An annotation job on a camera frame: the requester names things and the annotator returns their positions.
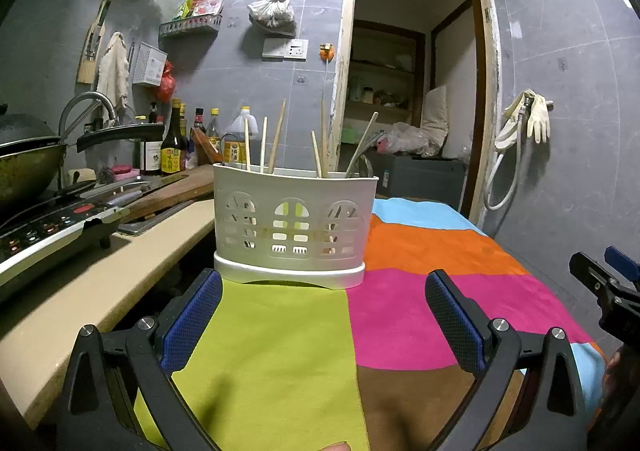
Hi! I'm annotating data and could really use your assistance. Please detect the metal kitchen tool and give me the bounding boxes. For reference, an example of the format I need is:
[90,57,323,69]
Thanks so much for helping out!
[219,132,241,166]

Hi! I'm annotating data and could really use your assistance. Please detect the white hose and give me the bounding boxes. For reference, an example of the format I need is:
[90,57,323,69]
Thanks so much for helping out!
[483,101,526,211]

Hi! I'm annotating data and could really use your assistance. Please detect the cream rubber glove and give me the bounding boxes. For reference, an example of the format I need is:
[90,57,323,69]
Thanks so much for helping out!
[527,93,554,144]

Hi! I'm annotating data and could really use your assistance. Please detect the hanging white towel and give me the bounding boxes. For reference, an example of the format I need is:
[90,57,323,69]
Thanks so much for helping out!
[95,32,130,107]

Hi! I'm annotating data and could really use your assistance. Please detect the clear plastic bag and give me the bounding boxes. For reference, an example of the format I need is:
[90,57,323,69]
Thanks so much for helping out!
[375,122,444,157]

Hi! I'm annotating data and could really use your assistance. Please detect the large metal spoon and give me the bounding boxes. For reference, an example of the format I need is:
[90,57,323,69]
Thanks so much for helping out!
[345,111,381,178]

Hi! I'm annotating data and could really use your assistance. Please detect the white pillow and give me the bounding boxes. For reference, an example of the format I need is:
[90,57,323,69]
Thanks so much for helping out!
[421,84,450,147]

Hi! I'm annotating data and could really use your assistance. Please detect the white rubber gloves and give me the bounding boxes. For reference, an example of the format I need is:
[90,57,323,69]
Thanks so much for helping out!
[494,90,534,152]

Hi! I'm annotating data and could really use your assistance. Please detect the soy sauce bottle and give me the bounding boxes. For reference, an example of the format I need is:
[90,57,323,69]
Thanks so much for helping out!
[160,98,189,175]

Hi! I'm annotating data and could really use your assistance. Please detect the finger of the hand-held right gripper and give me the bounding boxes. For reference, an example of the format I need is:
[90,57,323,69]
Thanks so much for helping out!
[569,252,622,306]
[604,246,640,290]

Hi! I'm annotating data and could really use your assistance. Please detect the black wok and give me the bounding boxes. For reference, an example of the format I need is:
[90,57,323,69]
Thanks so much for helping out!
[0,103,166,204]

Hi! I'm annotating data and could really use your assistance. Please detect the wall socket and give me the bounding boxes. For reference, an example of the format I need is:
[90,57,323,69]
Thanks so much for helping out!
[262,38,308,61]

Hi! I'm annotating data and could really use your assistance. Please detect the white wall box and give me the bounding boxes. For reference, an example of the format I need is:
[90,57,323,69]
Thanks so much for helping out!
[130,42,169,87]

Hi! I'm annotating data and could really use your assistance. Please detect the snack packets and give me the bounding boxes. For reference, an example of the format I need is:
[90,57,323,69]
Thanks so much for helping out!
[175,0,224,22]

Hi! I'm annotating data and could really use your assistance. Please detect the hanging wooden cutting board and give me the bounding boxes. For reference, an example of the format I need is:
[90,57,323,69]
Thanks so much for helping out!
[75,0,114,84]

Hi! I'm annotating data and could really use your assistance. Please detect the colourful striped cloth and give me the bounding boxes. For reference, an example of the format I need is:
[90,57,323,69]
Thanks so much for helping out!
[134,196,609,451]

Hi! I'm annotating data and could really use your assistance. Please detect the wooden shelf unit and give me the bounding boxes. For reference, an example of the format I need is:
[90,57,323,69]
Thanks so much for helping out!
[345,21,427,132]

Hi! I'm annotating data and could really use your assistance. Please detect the hanging plastic bag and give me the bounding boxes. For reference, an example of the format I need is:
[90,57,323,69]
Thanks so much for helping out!
[247,0,297,32]

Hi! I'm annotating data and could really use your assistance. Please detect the grey wall shelf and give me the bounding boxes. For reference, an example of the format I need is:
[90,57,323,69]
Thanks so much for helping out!
[158,13,224,40]

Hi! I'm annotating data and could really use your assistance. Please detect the dark bottle white label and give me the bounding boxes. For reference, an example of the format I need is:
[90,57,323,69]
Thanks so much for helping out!
[142,103,164,175]

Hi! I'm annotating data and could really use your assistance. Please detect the induction cooker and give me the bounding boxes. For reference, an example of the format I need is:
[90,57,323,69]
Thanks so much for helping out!
[0,198,132,290]

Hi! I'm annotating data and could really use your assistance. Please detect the brown wooden board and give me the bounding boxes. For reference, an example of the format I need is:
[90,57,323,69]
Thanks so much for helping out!
[189,127,213,166]

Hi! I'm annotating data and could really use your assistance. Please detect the white plastic utensil holder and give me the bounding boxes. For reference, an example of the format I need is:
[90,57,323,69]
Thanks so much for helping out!
[212,162,378,290]

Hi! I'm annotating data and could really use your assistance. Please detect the kitchen knife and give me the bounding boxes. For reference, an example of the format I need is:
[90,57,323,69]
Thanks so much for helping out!
[55,176,166,204]

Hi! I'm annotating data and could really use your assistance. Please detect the dark grey storage box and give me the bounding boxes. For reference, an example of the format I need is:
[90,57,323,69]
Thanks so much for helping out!
[375,153,467,220]

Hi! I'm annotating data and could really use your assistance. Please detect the red plastic bag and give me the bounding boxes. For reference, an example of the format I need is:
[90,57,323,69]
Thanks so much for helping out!
[157,62,176,104]

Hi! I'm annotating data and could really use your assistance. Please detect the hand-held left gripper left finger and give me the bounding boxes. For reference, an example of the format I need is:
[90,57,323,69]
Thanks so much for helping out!
[56,269,223,451]

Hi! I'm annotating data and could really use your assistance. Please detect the wooden door frame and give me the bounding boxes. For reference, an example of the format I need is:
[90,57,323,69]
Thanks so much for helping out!
[330,0,502,238]

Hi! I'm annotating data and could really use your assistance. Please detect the metal faucet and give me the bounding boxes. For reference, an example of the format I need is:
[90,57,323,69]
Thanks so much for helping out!
[59,91,119,132]

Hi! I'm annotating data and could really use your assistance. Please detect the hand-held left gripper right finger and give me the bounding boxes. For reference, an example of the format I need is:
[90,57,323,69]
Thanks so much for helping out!
[425,270,587,451]

